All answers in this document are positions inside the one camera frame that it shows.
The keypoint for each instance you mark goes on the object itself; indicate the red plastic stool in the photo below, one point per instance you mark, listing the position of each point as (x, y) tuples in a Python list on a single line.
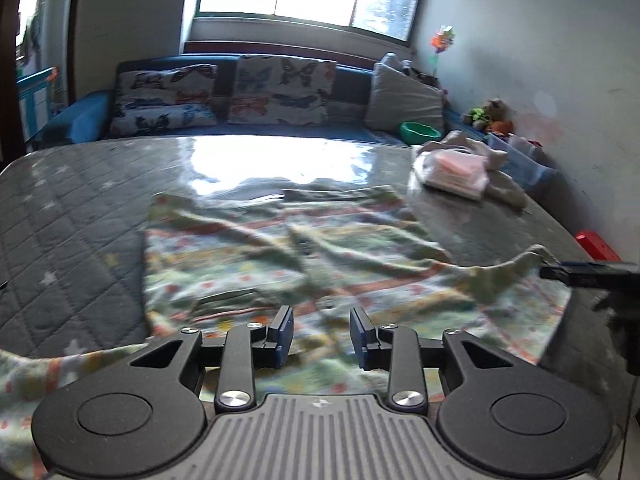
[(597, 247)]

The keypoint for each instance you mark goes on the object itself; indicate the orange soft toy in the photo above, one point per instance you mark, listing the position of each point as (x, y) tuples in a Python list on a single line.
[(501, 127)]

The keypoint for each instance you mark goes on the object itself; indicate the colourful pinwheel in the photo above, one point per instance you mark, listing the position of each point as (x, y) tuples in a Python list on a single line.
[(442, 42)]

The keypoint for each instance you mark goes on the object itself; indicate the grey cushion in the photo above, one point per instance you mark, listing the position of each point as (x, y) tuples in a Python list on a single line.
[(405, 97)]

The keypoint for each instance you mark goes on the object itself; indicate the teddy bear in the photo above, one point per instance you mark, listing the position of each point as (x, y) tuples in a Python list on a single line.
[(485, 112)]

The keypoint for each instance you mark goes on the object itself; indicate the large butterfly print cushion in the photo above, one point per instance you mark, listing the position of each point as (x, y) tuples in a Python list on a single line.
[(280, 90)]

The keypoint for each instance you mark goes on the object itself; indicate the plastic bag of pink clothes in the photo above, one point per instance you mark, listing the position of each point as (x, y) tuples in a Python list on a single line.
[(452, 172)]

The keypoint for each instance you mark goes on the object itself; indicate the green plastic basin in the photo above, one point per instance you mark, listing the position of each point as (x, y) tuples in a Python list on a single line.
[(420, 132)]

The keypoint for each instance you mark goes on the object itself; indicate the grey quilted table cover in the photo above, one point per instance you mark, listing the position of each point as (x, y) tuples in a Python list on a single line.
[(75, 210)]

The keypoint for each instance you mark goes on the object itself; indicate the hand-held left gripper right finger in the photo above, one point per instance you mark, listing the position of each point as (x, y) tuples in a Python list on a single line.
[(361, 335)]

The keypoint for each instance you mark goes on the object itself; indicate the pale cloth bundle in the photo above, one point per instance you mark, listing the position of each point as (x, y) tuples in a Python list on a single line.
[(405, 65)]

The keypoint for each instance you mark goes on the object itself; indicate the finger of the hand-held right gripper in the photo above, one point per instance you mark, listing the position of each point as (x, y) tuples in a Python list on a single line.
[(590, 275)]

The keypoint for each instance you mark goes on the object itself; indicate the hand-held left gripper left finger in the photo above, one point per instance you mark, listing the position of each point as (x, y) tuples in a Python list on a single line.
[(282, 335)]

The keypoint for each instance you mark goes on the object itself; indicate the teal shelf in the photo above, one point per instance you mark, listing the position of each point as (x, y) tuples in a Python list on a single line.
[(37, 100)]

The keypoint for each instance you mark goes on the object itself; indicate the blue sofa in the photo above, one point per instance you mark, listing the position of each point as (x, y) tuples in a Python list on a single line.
[(85, 115)]

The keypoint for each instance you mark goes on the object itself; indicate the clear plastic storage box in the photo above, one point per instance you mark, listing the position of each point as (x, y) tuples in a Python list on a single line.
[(530, 165)]

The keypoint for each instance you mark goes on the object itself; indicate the green patterned garment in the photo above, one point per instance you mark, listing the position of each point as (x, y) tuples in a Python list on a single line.
[(300, 260)]

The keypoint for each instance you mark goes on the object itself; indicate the cream cloth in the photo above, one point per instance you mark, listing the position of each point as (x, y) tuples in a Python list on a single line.
[(505, 185)]

